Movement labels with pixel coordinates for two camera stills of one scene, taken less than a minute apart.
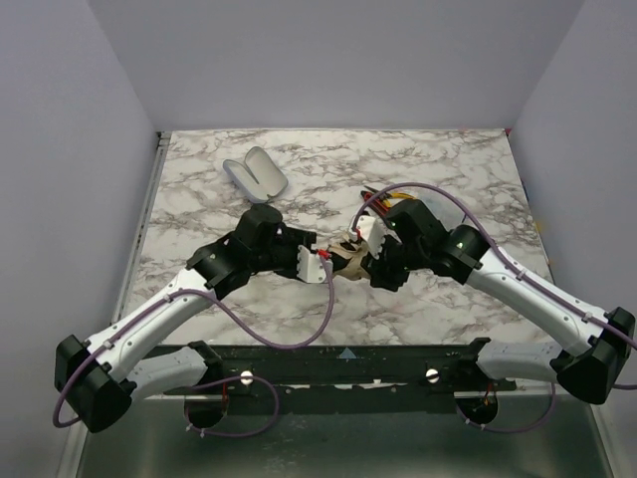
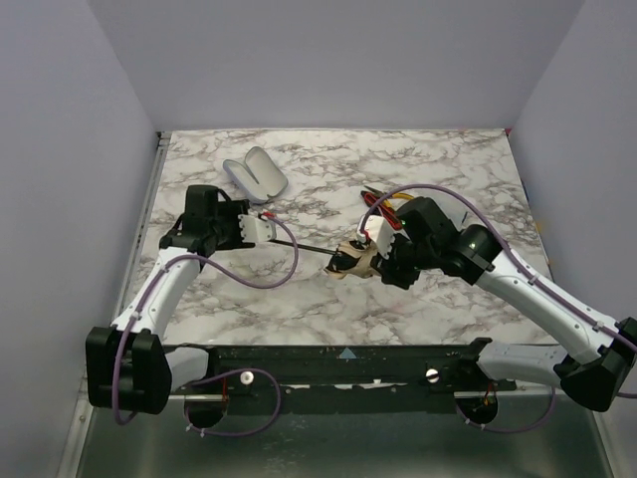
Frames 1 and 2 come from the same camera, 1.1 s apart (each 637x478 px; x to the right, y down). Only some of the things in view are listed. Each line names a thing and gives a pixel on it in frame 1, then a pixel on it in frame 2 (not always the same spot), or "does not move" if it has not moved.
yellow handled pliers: (387, 196) does not move
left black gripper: (290, 254) → (244, 242)
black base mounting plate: (341, 379) does not move
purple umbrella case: (256, 178) does not move
